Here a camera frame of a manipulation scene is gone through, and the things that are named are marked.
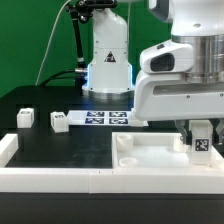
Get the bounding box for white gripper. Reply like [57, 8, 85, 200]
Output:
[134, 72, 224, 145]

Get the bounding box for white square table top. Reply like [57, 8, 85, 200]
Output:
[112, 132, 224, 168]

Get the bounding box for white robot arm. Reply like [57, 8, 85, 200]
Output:
[83, 0, 224, 143]

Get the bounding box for white marker sheet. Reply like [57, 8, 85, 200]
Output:
[66, 110, 150, 127]

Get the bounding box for white U-shaped fence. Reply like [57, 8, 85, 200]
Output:
[0, 134, 224, 194]

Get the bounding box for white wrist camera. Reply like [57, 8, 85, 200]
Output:
[140, 40, 193, 74]

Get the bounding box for black cables at base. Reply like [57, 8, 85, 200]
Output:
[39, 69, 88, 88]

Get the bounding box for white cable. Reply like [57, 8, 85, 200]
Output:
[35, 0, 73, 87]

